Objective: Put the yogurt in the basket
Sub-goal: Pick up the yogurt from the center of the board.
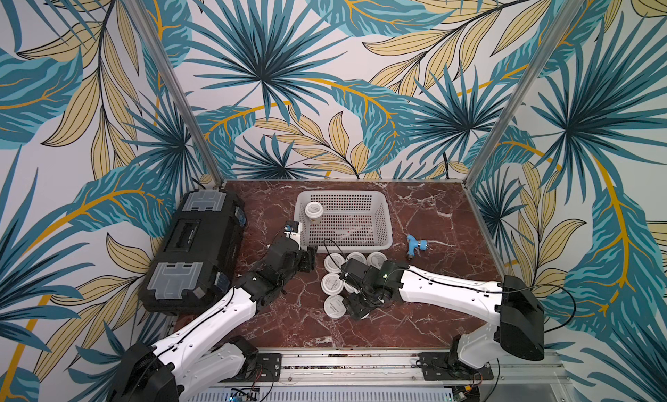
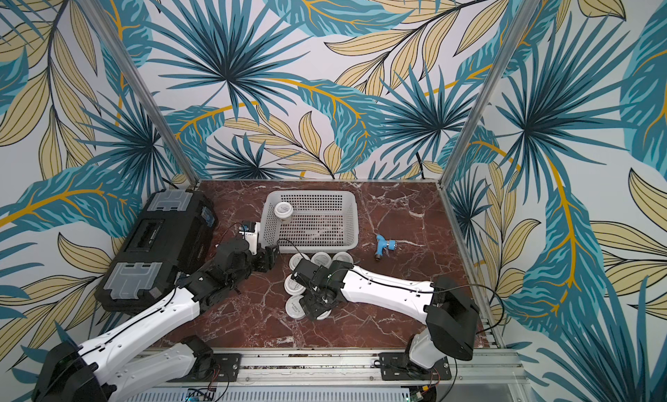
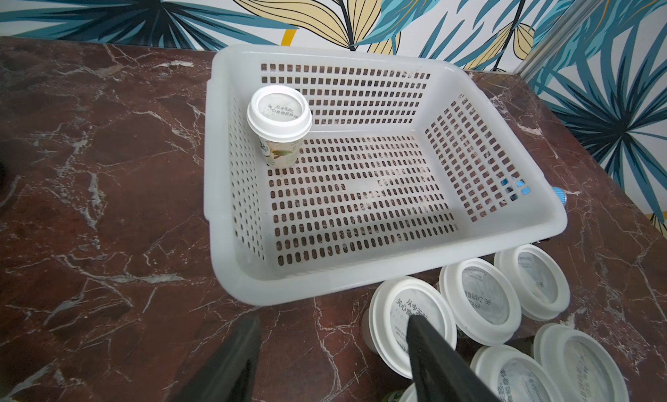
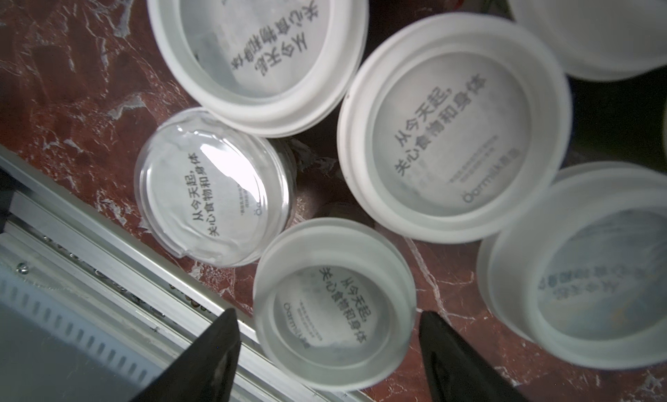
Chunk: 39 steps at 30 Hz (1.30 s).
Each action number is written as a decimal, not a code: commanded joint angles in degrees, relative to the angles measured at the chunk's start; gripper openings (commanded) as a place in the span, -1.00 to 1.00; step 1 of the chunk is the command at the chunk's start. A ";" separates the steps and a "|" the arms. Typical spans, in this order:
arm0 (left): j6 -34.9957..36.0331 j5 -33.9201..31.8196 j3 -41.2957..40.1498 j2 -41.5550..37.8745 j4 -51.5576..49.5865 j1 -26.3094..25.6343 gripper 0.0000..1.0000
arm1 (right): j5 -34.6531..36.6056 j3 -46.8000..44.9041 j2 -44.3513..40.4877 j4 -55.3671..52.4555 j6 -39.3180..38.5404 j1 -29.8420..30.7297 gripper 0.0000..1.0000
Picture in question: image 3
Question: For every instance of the right aluminium corner post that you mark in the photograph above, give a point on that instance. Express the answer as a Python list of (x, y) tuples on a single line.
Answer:
[(554, 31)]

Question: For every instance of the white plastic basket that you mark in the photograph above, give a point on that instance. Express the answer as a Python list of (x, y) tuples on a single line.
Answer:
[(408, 167)]

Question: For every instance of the white yogurt cup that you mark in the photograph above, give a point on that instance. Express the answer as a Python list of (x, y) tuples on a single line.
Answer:
[(385, 323), (579, 366), (281, 118), (537, 279), (514, 376), (485, 305), (407, 395)]

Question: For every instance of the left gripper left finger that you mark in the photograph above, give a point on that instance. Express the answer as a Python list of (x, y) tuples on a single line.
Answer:
[(229, 374)]

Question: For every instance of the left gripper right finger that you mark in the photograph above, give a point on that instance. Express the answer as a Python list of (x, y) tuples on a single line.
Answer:
[(439, 373)]

